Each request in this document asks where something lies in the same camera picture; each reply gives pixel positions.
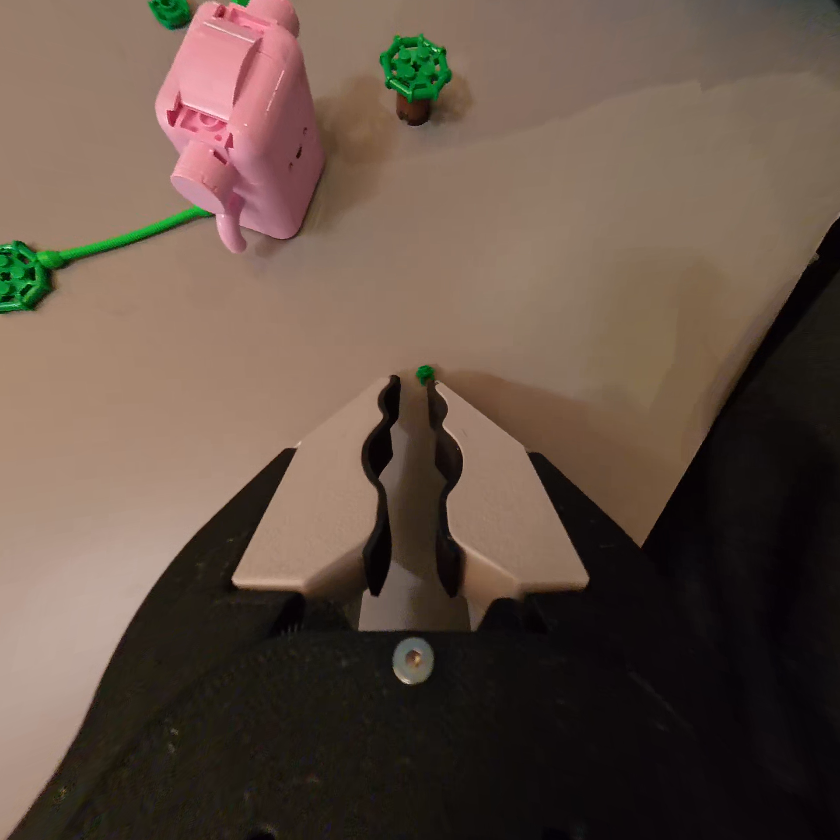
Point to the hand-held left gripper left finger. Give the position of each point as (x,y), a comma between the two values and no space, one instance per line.
(315,518)

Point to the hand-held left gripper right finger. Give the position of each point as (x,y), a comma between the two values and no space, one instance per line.
(512,525)

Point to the small green round stud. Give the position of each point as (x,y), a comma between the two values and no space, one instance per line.
(425,374)

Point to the pink brick toy with crank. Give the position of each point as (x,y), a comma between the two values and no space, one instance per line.
(243,124)

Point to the green web tree brown trunk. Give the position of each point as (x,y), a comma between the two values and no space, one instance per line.
(415,69)

